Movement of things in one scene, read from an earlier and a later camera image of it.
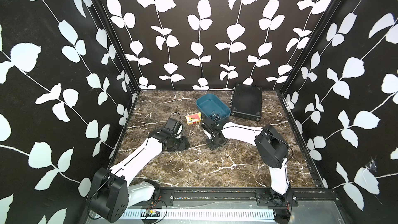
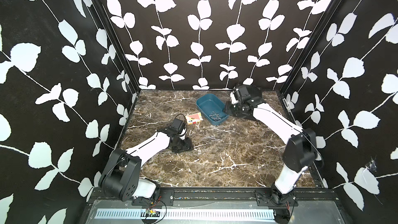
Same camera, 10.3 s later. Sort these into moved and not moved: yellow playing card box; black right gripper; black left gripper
Moved: black right gripper
Not moved: yellow playing card box; black left gripper
